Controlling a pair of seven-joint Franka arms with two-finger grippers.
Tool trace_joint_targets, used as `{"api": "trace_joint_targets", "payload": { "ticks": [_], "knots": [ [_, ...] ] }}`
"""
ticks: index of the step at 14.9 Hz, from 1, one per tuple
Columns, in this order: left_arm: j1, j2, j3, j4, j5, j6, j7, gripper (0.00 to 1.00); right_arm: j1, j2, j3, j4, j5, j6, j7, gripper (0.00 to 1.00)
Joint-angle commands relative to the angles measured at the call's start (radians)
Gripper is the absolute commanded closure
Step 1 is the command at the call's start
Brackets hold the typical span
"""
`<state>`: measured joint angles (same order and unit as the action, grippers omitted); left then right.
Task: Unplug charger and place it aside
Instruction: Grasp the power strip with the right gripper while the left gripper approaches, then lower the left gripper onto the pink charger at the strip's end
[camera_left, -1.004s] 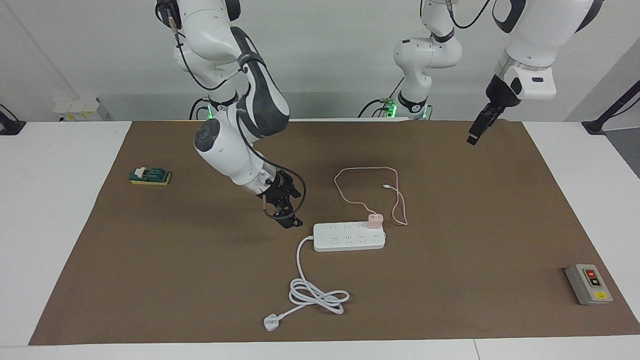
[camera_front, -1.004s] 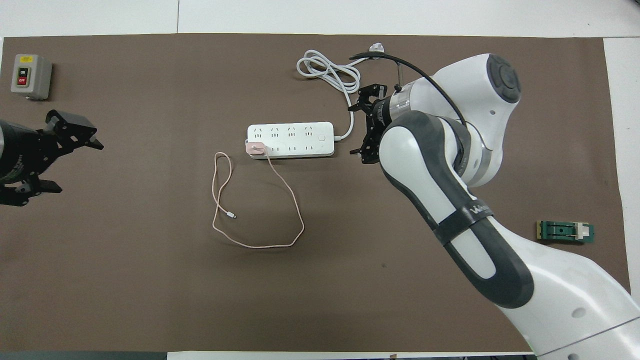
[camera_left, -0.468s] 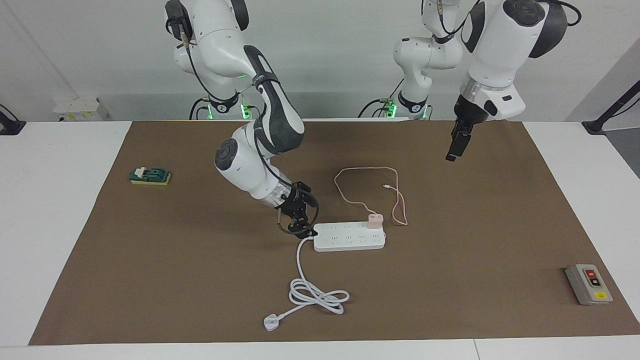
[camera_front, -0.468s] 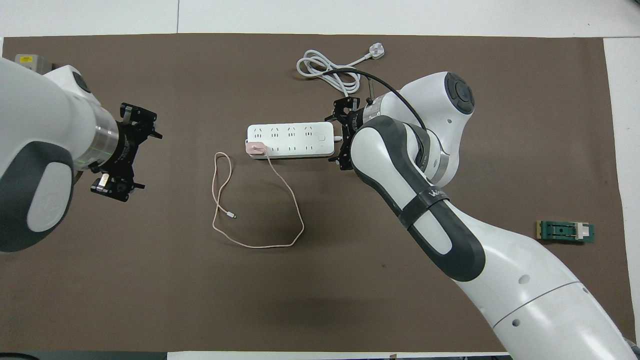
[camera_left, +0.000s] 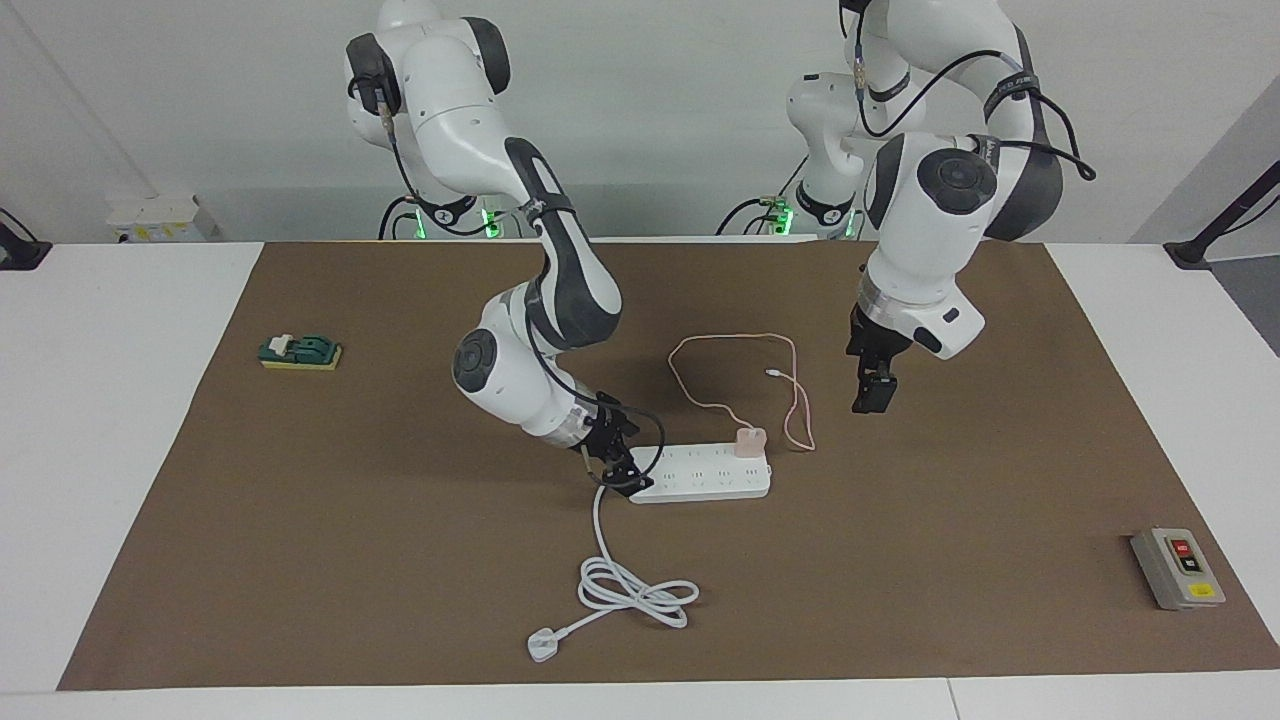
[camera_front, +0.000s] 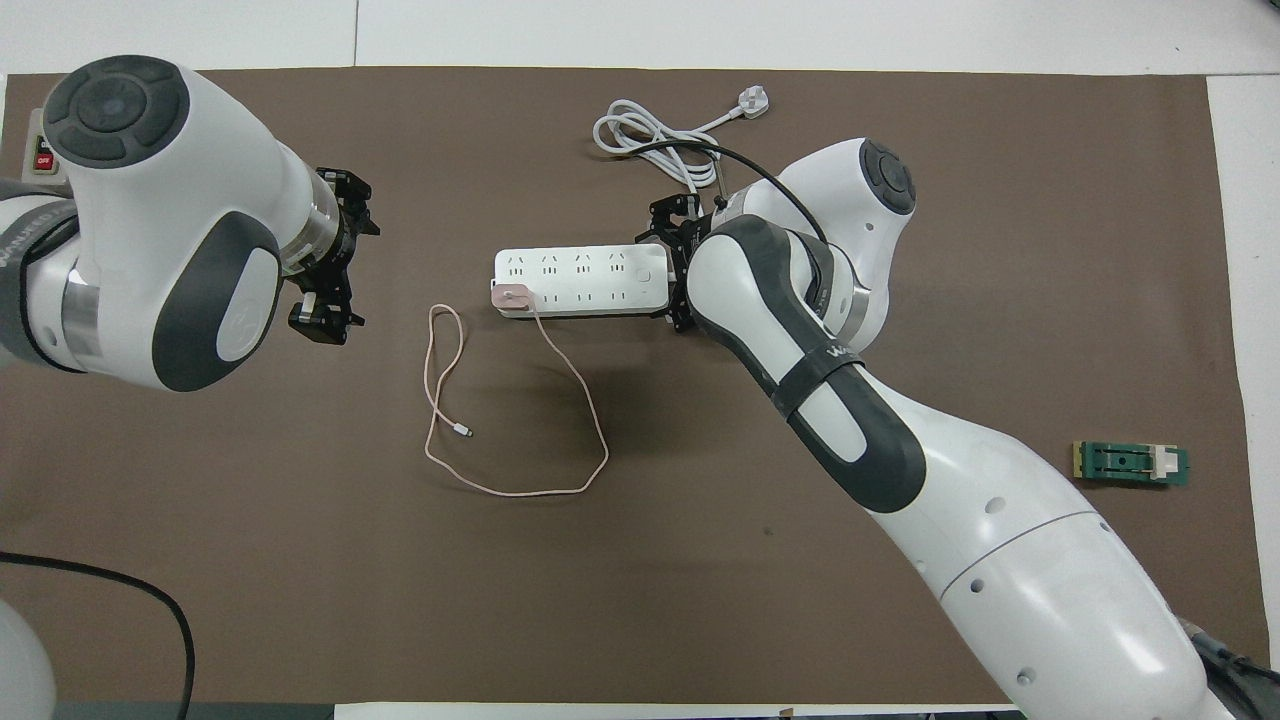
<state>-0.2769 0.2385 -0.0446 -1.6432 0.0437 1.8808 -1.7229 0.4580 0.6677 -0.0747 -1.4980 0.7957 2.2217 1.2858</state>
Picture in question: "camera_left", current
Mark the black clamp stand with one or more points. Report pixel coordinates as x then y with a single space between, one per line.
1195 250
20 252

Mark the green knife switch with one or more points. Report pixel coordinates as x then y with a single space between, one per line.
305 352

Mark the white box with yellow labels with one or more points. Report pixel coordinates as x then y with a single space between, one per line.
155 218

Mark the brown table mat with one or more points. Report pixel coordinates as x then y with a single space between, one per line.
350 520

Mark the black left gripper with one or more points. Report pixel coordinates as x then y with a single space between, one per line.
875 345

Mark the grey on-off switch box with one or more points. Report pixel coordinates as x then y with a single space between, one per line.
1180 570

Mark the pink charger adapter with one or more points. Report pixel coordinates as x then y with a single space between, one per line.
750 443

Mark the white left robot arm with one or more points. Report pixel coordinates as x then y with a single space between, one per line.
930 230

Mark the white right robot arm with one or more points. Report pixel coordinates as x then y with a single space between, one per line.
460 110

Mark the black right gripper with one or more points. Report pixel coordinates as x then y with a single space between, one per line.
605 435

